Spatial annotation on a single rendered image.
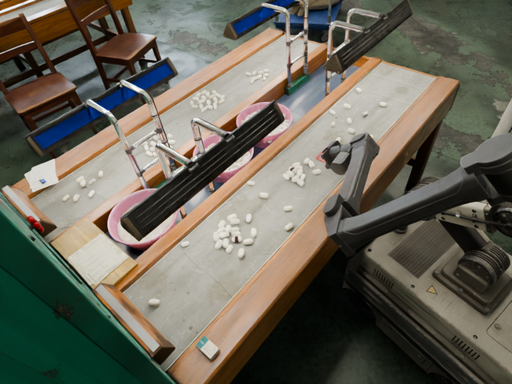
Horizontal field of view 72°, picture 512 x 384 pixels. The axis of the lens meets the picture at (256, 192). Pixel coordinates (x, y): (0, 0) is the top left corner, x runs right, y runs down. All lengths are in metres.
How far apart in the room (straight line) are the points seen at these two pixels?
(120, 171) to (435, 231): 1.39
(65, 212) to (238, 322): 0.87
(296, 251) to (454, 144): 1.95
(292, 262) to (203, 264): 0.30
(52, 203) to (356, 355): 1.51
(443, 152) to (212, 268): 2.03
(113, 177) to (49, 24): 2.19
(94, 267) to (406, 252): 1.20
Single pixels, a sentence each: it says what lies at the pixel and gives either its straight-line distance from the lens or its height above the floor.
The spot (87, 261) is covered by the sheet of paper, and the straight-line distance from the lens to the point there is 1.37.
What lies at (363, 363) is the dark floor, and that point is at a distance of 1.89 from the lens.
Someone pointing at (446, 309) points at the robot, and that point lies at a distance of 1.54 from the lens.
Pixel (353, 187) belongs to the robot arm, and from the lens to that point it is 1.01.
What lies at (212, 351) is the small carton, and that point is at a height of 0.79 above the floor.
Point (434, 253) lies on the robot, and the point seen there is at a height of 0.48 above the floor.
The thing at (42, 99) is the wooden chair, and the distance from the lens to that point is 3.08.
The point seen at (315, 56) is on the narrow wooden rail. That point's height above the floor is 0.76.
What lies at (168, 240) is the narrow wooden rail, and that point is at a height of 0.76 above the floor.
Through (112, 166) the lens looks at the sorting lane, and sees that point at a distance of 1.72.
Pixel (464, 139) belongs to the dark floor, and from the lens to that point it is 3.00.
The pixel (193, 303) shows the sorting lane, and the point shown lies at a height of 0.74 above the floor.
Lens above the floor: 1.79
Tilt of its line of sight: 48 degrees down
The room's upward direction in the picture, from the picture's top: 8 degrees counter-clockwise
